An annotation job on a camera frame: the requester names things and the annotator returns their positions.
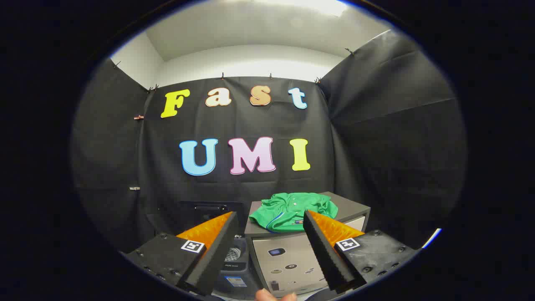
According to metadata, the grey cabinet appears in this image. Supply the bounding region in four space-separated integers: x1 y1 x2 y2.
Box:
245 191 371 298

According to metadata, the green button shirt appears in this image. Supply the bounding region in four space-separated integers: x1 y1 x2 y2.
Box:
249 192 339 233

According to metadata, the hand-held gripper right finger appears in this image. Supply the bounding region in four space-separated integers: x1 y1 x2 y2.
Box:
303 210 419 294

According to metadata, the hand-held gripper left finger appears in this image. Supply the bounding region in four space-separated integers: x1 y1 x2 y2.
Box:
125 211 239 296

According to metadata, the black backdrop cloth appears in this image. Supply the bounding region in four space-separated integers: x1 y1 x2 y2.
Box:
71 29 466 255

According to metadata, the dark grey washing machine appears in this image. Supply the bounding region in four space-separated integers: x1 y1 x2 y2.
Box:
180 201 262 300

